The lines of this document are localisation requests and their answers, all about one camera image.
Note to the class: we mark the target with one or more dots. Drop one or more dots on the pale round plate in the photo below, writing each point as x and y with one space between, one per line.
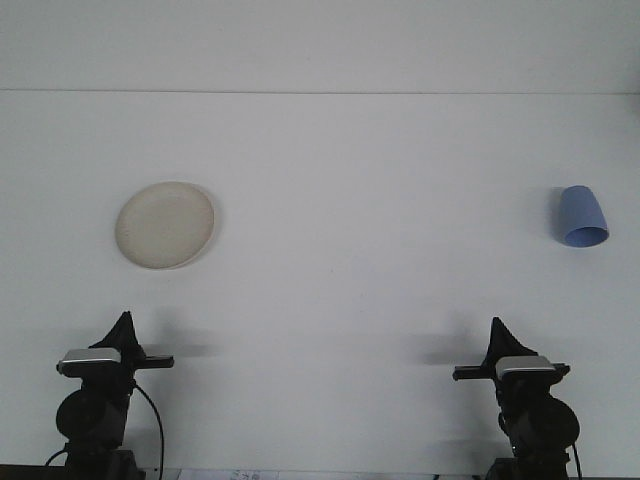
165 225

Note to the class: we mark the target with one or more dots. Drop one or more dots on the pale blue cup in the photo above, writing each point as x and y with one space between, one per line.
580 210

